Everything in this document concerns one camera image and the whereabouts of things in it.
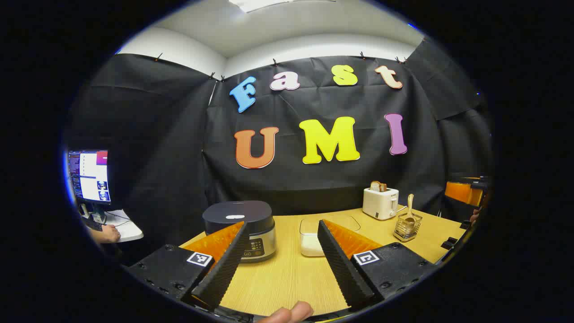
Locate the small black block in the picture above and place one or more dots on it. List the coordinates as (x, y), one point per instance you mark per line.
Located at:
(448, 243)

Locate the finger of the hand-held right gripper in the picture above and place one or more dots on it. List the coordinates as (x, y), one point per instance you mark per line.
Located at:
(459, 192)

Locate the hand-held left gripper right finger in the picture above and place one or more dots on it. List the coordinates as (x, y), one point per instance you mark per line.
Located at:
(343, 264)

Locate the black silver rice cooker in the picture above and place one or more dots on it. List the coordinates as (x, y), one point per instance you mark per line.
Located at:
(237, 217)

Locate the black keyboard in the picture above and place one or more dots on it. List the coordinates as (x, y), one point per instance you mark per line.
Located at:
(92, 223)

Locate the white toaster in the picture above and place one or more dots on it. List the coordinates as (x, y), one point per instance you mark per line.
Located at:
(379, 204)

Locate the black backdrop cloth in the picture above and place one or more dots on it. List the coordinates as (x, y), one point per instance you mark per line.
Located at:
(157, 157)

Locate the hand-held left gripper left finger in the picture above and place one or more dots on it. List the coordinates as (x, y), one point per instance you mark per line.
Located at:
(224, 264)

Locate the monitor stand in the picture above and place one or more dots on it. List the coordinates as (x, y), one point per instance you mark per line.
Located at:
(97, 213)

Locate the computer monitor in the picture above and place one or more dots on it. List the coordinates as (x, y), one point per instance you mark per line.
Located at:
(89, 175)

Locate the white side desk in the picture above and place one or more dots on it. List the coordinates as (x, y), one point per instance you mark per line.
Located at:
(130, 229)

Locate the toasted bread slice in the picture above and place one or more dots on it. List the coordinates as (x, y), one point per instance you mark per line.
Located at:
(378, 186)

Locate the clear glass container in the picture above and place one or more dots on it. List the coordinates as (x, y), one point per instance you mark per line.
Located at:
(309, 226)

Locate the wooden spoon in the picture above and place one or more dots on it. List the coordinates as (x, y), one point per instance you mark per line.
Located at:
(410, 204)

